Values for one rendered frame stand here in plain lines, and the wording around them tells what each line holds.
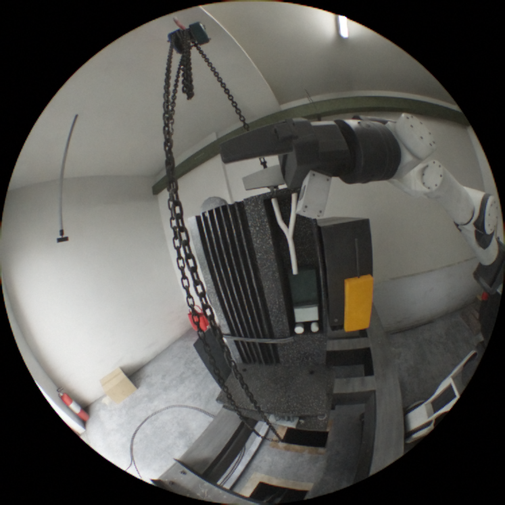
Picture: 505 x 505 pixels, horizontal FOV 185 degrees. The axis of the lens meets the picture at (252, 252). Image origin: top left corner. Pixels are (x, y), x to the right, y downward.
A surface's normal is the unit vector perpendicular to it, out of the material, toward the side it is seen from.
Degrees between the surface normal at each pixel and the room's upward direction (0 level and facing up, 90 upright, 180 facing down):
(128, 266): 90
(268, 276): 90
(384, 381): 0
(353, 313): 90
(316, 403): 0
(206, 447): 0
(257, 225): 90
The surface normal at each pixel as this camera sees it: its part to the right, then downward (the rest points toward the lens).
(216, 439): -0.22, -0.96
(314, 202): -0.14, 0.16
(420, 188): -0.79, -0.26
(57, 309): 0.88, -0.13
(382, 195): -0.41, 0.25
